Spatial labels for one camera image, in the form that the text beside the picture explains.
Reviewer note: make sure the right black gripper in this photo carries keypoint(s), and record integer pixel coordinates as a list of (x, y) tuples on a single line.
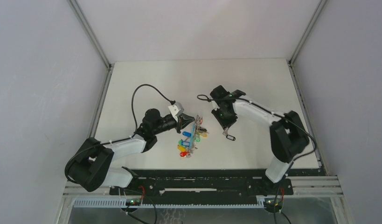
[(224, 124)]

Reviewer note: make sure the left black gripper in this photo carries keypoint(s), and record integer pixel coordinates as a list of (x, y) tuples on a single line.
[(184, 120)]

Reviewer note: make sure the blue keyring with keys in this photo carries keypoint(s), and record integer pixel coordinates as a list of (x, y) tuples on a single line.
[(187, 146)]

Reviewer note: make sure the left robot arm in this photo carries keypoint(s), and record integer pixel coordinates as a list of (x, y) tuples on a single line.
[(91, 168)]

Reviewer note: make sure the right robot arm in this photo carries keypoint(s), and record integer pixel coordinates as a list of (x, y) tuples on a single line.
[(288, 136)]

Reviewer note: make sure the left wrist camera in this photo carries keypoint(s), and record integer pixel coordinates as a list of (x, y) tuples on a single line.
[(176, 109)]

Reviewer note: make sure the black mounting base rail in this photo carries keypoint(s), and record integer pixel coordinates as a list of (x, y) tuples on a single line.
[(209, 186)]

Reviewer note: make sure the white slotted cable duct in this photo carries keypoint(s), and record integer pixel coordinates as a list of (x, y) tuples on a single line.
[(132, 203)]

